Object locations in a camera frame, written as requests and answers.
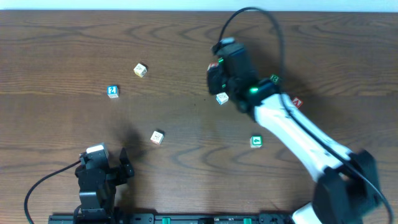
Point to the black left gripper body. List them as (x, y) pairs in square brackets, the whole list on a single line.
[(111, 173)]

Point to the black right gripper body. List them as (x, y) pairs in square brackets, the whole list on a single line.
[(217, 81)]

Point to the red letter I block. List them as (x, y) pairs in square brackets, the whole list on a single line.
[(212, 65)]

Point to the blue number 2 block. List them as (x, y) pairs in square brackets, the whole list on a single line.
[(113, 91)]

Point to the red letter A block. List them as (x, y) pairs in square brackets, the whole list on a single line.
[(297, 102)]

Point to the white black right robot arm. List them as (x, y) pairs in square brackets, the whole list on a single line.
[(347, 185)]

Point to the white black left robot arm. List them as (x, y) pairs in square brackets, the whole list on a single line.
[(97, 205)]

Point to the blue edged picture block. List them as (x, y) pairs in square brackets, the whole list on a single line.
[(222, 98)]

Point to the red edged butterfly block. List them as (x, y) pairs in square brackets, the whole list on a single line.
[(157, 137)]

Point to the green letter R block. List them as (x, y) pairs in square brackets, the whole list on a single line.
[(275, 79)]

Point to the green number 4 block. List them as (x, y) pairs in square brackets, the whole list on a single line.
[(255, 141)]

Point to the yellow wooden block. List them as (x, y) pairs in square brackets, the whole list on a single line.
[(140, 70)]

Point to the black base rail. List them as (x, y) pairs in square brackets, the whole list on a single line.
[(148, 218)]

